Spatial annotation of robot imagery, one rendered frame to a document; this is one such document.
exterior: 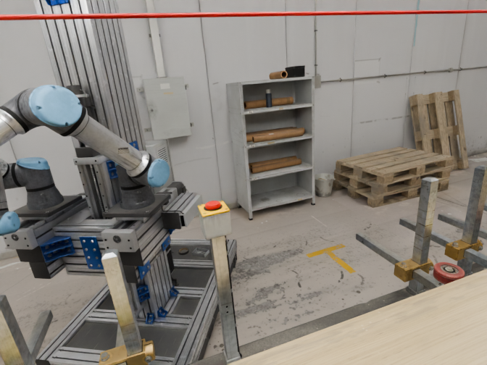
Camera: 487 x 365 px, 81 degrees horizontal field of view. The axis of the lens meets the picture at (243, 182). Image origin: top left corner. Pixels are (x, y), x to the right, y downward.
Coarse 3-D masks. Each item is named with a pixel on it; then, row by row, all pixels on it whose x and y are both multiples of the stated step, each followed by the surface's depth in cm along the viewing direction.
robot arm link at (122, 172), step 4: (116, 164) 121; (116, 168) 122; (120, 168) 120; (124, 168) 119; (120, 172) 121; (124, 172) 119; (120, 176) 122; (124, 176) 120; (128, 176) 119; (120, 180) 123; (124, 180) 122; (128, 180) 121; (132, 180) 119; (120, 184) 124; (124, 184) 123; (128, 184) 122; (132, 184) 123; (136, 184) 123
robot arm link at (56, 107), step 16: (32, 96) 80; (48, 96) 80; (64, 96) 83; (32, 112) 81; (48, 112) 80; (64, 112) 83; (80, 112) 86; (64, 128) 86; (80, 128) 89; (96, 128) 94; (96, 144) 95; (112, 144) 99; (128, 144) 106; (112, 160) 104; (128, 160) 105; (144, 160) 110; (160, 160) 113; (144, 176) 111; (160, 176) 115
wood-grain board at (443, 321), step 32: (448, 288) 83; (480, 288) 82; (352, 320) 75; (384, 320) 74; (416, 320) 74; (448, 320) 73; (480, 320) 72; (288, 352) 68; (320, 352) 67; (352, 352) 67; (384, 352) 66; (416, 352) 65; (448, 352) 65; (480, 352) 64
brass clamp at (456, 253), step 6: (456, 240) 113; (450, 246) 110; (462, 246) 109; (468, 246) 109; (474, 246) 110; (480, 246) 112; (450, 252) 111; (456, 252) 109; (462, 252) 109; (456, 258) 109; (462, 258) 110
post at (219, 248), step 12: (216, 240) 74; (216, 252) 75; (216, 264) 76; (228, 264) 79; (216, 276) 78; (228, 276) 79; (216, 288) 82; (228, 288) 80; (228, 300) 81; (228, 312) 82; (228, 324) 83; (228, 336) 84; (228, 348) 86; (228, 360) 87
